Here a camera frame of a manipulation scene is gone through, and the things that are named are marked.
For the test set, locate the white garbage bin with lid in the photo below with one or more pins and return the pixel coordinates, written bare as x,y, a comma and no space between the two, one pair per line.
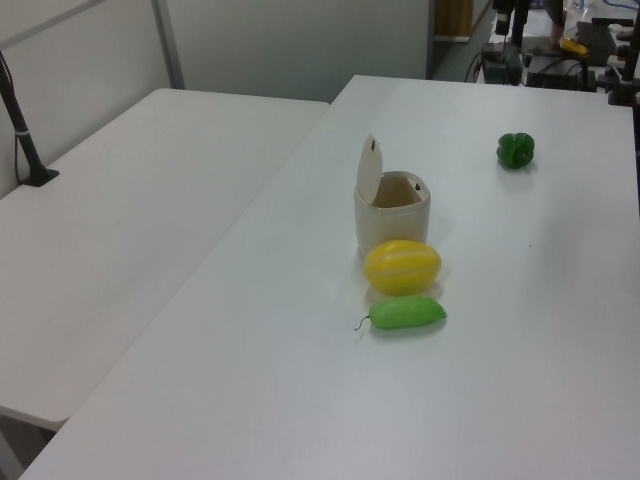
395,225

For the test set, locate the yellow striped toy melon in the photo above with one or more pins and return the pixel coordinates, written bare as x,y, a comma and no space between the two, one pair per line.
402,267

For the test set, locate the light green toy cucumber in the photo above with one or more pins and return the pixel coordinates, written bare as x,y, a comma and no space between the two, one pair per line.
407,312

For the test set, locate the white side table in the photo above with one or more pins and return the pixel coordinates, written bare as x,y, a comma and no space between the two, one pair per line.
125,200

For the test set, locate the dark green toy bell pepper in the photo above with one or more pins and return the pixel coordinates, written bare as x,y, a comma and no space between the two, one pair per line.
515,150

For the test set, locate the dark green equipment box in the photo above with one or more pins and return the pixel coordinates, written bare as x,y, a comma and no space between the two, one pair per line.
500,67

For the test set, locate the brown wooden panel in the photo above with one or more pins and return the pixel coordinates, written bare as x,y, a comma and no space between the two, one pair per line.
452,17

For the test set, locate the black pole with base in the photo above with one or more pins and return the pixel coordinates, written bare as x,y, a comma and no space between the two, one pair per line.
43,177

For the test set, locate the black background equipment stand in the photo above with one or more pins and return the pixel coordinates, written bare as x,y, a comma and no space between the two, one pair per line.
502,17

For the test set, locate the black equipment box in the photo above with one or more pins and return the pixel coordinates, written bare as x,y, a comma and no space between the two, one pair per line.
555,70

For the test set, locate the yellow background object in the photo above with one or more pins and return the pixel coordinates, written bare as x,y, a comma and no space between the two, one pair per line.
572,46

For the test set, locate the black clamp stand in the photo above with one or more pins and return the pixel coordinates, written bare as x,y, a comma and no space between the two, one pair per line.
622,92

